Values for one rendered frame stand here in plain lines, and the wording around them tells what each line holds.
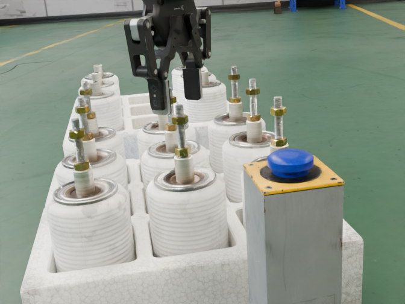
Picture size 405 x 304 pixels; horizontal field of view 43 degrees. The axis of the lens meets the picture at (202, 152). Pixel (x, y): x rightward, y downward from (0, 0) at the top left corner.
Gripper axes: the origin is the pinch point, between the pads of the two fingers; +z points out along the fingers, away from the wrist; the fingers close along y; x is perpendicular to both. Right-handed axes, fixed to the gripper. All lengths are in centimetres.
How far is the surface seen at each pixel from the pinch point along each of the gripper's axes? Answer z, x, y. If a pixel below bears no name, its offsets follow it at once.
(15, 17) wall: 27, 558, 461
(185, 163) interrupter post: 7.9, -0.8, -0.8
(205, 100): 13, 23, 46
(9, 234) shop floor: 36, 54, 13
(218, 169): 17.7, 7.2, 21.1
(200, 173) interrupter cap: 10.2, -1.1, 1.9
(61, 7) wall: 18, 497, 487
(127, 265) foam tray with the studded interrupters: 17.4, 2.4, -9.6
